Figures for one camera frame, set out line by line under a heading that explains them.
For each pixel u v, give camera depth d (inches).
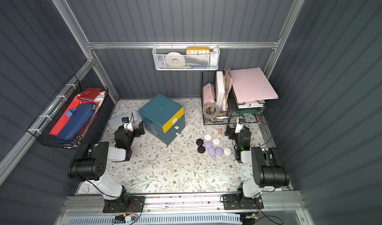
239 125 31.7
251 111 39.8
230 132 32.7
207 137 38.0
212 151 36.2
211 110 42.1
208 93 41.3
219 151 35.9
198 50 34.2
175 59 33.2
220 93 35.5
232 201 29.0
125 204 26.4
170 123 32.7
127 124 31.5
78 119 26.9
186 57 34.4
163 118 31.5
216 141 37.1
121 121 31.6
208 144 36.8
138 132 34.1
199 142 37.7
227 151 36.2
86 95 31.2
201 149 36.3
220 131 40.1
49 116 25.5
